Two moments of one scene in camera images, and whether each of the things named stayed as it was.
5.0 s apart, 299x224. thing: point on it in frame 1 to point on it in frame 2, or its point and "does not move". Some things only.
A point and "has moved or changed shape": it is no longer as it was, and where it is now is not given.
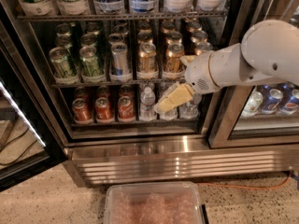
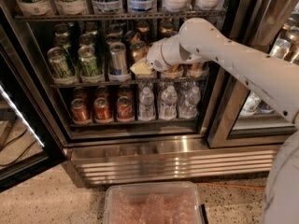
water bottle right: [191, 109] does not move
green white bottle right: [71, 0] does not move
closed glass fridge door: [261, 116] does not move
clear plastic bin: [154, 203] does not move
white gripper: [198, 71] to [154, 57]
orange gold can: [147, 58] has moved or changed shape
